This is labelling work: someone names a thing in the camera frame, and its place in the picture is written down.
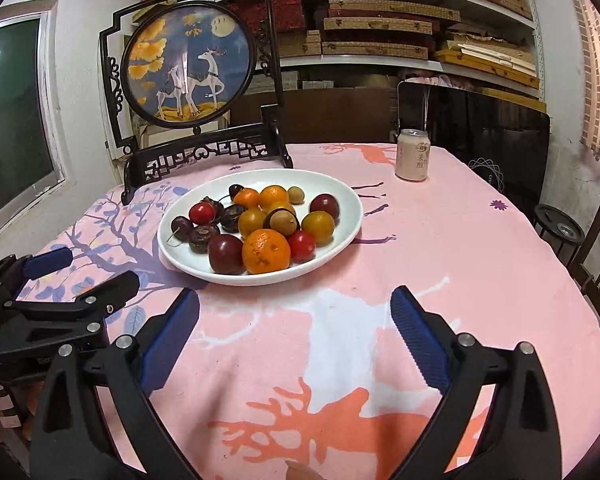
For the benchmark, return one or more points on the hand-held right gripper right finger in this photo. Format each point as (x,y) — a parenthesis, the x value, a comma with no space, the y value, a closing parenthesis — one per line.
(422,340)

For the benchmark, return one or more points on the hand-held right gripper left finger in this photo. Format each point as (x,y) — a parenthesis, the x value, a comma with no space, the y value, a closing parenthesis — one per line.
(167,345)

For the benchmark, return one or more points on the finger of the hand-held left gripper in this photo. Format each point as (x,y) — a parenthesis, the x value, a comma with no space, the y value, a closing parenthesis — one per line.
(80,302)
(47,262)

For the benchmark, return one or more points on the dark cherry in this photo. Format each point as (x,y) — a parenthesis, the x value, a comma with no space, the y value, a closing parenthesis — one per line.
(236,191)
(181,228)

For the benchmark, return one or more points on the large orange mandarin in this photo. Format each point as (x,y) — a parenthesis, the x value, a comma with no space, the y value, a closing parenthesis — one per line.
(265,251)

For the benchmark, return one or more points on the red cherry tomato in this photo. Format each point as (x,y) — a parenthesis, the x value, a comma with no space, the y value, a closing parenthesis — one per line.
(201,213)
(302,247)

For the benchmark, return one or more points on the yellow-orange orange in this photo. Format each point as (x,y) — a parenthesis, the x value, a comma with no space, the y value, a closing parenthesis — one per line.
(251,222)
(318,228)

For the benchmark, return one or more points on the white oval plate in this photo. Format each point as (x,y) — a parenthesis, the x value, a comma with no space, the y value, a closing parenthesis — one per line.
(340,210)

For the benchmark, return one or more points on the dark red plum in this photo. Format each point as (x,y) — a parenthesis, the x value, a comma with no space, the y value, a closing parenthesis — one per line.
(325,206)
(225,255)

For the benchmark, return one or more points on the tan longan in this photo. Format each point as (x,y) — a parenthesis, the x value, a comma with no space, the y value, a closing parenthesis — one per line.
(285,223)
(295,194)

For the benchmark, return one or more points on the person's right hand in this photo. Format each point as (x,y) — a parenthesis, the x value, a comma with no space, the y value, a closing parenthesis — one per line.
(302,472)

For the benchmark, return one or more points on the pink printed tablecloth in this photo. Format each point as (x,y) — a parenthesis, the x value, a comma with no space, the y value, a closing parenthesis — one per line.
(430,270)

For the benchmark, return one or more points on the white framed window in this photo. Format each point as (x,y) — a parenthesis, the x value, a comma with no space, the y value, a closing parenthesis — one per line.
(15,110)

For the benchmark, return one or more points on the round black stand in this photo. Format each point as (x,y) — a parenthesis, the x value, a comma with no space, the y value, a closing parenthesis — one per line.
(560,227)

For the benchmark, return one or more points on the pale drink can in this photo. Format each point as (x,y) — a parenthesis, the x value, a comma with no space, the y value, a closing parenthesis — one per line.
(412,155)

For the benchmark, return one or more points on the dark wooden chair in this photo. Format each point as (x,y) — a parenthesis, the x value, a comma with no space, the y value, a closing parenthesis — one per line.
(597,260)

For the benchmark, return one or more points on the black panel with white pattern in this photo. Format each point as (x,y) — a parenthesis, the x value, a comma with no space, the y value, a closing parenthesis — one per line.
(495,135)

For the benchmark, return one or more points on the brown board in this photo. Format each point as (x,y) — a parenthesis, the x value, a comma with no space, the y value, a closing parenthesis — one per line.
(330,115)

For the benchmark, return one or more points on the round deer painting screen stand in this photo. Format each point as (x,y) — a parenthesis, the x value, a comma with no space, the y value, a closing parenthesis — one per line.
(190,65)

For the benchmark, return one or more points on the stack of woven bamboo boxes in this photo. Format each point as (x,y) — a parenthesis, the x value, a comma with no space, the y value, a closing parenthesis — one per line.
(380,25)

